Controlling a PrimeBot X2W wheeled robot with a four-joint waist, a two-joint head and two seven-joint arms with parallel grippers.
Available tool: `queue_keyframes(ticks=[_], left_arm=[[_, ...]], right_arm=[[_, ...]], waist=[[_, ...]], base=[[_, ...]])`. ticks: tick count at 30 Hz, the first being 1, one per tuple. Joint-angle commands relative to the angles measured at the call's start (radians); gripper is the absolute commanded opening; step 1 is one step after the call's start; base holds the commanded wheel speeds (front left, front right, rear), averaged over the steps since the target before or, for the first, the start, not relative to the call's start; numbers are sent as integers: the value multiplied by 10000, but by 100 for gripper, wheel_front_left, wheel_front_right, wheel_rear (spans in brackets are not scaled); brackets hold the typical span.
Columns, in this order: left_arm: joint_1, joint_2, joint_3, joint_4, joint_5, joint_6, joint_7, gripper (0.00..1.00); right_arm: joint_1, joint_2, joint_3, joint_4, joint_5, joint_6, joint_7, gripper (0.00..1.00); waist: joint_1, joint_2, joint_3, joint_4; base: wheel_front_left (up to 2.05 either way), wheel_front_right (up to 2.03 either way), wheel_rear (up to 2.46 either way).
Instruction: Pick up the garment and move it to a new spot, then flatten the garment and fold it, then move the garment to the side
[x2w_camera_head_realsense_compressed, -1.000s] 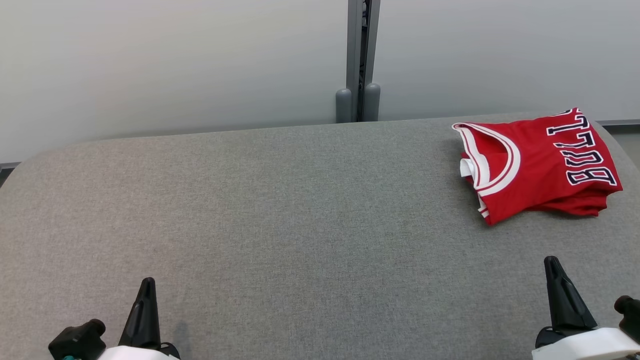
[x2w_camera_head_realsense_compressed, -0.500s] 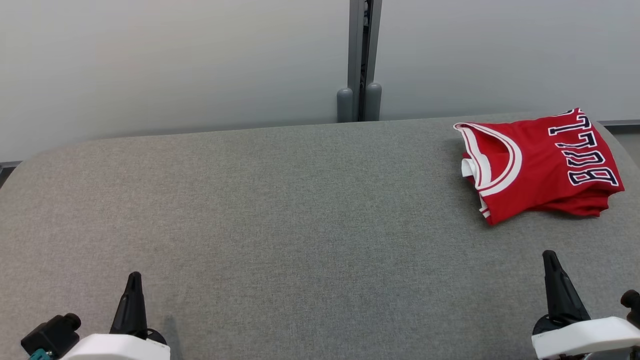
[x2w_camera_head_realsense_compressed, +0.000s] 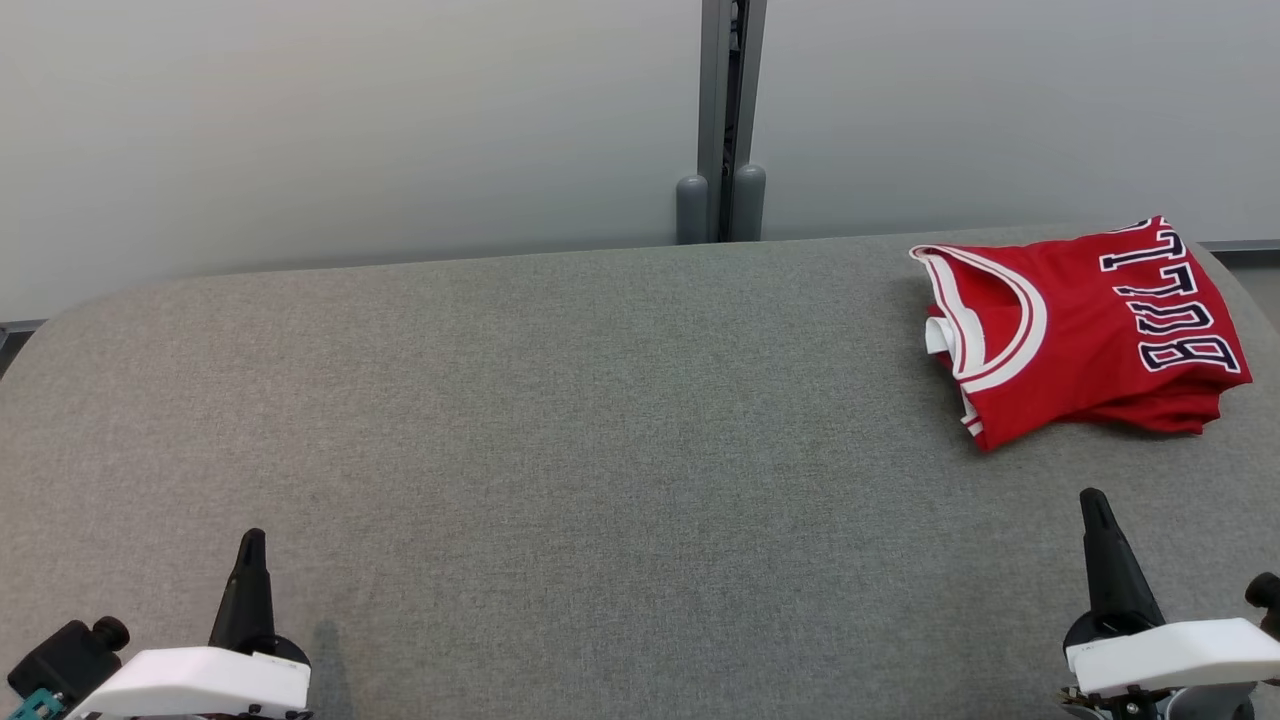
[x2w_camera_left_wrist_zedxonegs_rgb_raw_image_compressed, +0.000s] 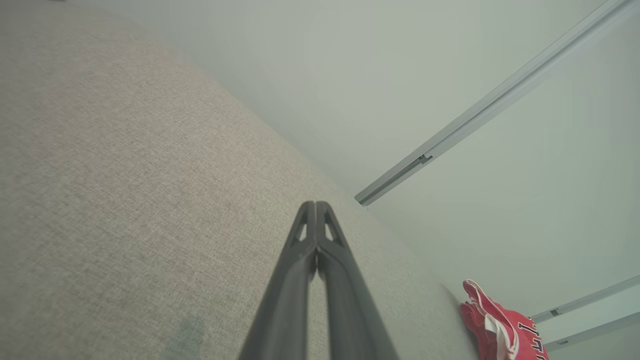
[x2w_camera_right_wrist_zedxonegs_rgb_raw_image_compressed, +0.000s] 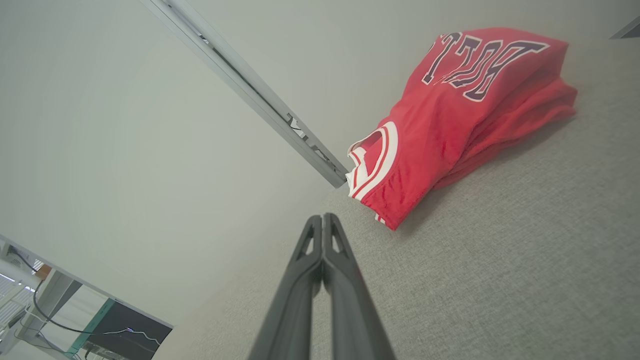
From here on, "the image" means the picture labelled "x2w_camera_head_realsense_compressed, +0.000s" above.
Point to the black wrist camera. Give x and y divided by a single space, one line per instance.
65 655
1266 592

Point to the grey metal double post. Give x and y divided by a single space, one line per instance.
715 100

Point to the teal left camera connector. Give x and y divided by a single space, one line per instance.
28 706

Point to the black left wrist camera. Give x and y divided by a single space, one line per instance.
65 655

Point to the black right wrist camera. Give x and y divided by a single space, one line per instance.
1266 592

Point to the red Bulls jersey white sleeves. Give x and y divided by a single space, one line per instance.
1080 330

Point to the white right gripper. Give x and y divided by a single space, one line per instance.
1170 655

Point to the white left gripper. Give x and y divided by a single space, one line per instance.
200 685

